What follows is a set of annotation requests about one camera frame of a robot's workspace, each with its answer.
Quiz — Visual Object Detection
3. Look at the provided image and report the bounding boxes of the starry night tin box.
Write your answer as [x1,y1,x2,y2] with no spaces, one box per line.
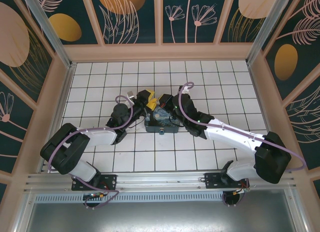
[144,106,182,134]

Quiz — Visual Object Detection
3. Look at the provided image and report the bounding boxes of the grey metal sheet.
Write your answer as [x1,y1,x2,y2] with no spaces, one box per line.
[14,189,310,232]

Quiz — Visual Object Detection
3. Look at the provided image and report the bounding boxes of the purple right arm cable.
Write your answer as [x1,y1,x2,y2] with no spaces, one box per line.
[177,81,308,207]

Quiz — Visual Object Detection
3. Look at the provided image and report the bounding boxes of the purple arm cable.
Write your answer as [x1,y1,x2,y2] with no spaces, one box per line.
[177,81,308,207]
[47,94,135,210]

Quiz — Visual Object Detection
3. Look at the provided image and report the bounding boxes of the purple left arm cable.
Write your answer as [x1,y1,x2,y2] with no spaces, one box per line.
[47,94,135,210]

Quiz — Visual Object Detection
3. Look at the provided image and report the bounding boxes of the aluminium table edge rail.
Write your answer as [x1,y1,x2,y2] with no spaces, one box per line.
[37,63,76,173]
[247,63,287,169]

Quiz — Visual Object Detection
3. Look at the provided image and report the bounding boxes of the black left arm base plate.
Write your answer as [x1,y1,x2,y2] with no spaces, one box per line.
[71,174,118,192]

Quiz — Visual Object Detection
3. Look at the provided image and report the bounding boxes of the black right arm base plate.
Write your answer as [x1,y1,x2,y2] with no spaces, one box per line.
[204,172,251,191]

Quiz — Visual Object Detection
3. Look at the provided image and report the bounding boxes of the aluminium mounting rail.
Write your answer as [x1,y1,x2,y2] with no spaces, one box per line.
[23,169,297,193]

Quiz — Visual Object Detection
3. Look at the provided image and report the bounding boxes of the grey slotted cable duct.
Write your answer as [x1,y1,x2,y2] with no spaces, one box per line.
[33,194,226,204]

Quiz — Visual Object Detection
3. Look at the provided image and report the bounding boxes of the aluminium frame post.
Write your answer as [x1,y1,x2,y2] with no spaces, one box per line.
[19,0,77,69]
[245,0,301,65]

